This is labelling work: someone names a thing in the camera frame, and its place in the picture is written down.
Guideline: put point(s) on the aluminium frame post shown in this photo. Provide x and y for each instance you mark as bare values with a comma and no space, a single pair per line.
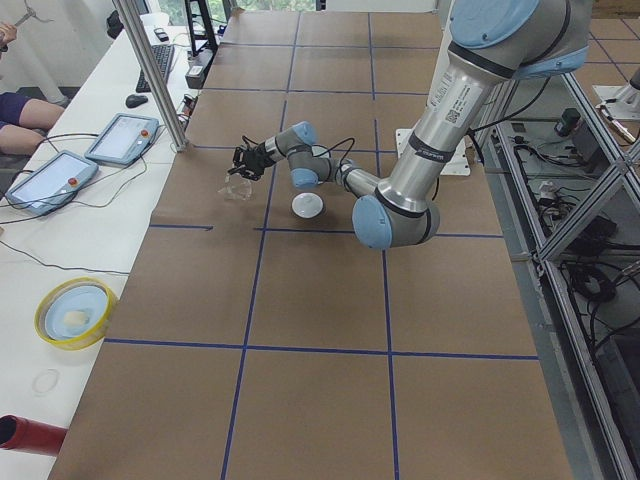
142,48

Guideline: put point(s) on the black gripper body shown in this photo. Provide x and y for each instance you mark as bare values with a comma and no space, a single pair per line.
259,157

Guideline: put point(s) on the black computer mouse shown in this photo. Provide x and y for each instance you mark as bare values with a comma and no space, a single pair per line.
135,100

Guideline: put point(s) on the white ceramic lid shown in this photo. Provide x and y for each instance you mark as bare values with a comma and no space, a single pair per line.
307,205

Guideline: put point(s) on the seated person leg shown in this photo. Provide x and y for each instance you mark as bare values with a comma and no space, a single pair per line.
21,118

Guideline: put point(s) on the clear plastic funnel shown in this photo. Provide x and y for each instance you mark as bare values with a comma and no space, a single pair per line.
236,188

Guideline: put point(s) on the aluminium side frame rack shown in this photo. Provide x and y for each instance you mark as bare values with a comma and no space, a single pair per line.
564,154

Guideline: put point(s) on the yellow tape roll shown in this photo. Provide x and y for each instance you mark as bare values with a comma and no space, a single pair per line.
76,314

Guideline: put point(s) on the far teach pendant tablet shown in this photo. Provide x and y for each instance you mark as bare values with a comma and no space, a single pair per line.
123,140

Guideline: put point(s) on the red cylinder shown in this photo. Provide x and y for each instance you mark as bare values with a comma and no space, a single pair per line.
30,436

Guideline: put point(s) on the teach pendant tablet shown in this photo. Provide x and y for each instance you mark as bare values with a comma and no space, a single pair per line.
52,185
123,140

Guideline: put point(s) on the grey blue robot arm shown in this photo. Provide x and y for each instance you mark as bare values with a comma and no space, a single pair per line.
491,42

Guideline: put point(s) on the near teach pendant tablet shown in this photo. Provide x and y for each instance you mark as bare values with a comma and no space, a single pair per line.
52,185

